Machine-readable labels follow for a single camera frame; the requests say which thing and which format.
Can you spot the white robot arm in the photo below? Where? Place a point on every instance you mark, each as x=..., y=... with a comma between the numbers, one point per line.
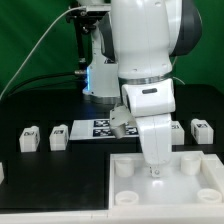
x=141, y=36

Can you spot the black camera on stand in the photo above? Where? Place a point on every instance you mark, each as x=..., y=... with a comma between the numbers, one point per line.
x=89, y=14

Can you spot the white L-shaped obstacle wall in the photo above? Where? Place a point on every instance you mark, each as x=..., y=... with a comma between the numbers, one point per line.
x=213, y=171

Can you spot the white marker sheet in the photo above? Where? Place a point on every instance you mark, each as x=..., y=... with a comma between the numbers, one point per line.
x=91, y=129

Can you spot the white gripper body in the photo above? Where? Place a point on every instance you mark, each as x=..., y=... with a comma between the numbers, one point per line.
x=156, y=138

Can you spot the white square tabletop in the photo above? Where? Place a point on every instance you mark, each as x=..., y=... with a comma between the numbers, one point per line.
x=181, y=182

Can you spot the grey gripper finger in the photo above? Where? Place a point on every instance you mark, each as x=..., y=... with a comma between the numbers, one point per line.
x=155, y=171

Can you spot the white block at left edge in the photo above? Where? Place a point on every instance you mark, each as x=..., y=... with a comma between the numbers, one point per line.
x=1, y=173

